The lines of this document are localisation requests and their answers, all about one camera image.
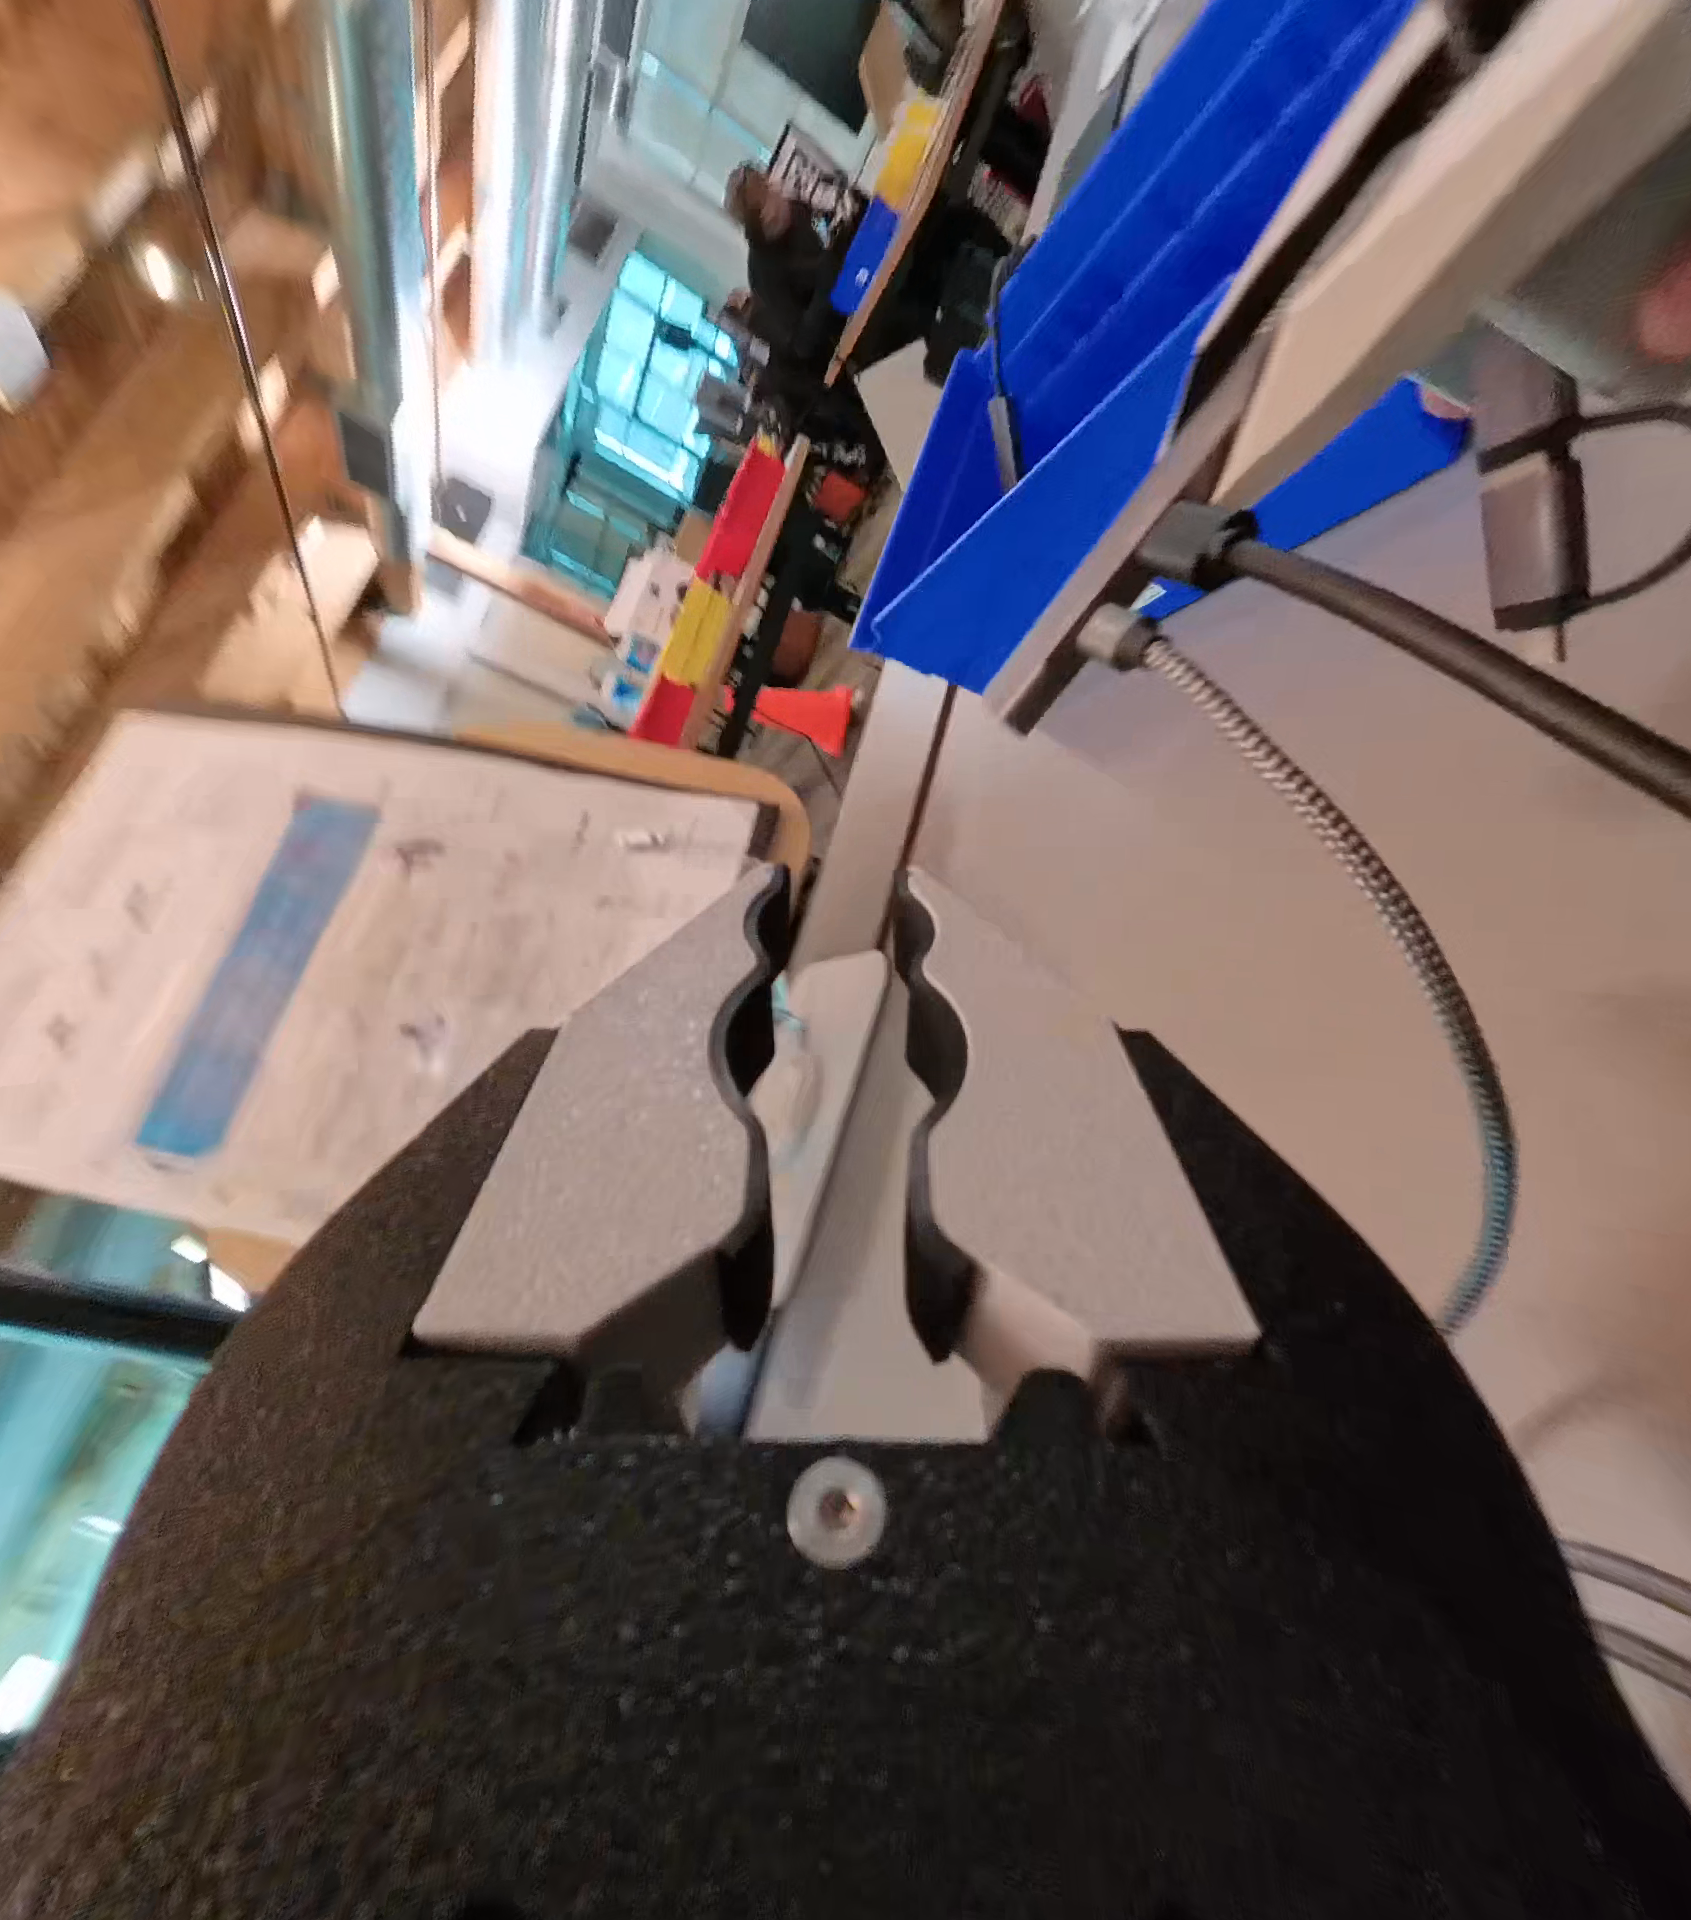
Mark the red plastic bin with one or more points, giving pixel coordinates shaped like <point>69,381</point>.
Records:
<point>667,704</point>
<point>741,503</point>

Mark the yellow plastic bin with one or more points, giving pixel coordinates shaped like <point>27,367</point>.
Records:
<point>699,631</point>
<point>911,147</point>

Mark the white cardboard box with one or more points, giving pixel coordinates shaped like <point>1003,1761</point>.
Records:
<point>643,597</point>

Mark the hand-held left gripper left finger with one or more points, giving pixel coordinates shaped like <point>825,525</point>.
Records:
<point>591,1184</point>

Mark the orange traffic cone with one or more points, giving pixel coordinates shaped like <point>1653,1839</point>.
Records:
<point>809,717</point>

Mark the wooden document stand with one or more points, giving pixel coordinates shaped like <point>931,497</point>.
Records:
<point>411,901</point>

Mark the small blue bin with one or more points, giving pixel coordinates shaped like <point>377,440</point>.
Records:
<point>869,255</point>

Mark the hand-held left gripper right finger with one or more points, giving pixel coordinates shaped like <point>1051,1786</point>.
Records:
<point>1087,1184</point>

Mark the wooden table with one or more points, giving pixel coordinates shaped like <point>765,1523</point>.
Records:
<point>771,600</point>

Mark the white stand base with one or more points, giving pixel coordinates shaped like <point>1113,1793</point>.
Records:
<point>831,1201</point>

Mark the blue plastic bin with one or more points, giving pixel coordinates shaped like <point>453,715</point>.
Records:
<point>981,585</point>

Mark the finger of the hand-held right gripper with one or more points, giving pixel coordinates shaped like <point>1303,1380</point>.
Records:
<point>1461,210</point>

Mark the grey usb hub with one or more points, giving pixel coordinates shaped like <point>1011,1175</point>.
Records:
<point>1161,451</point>

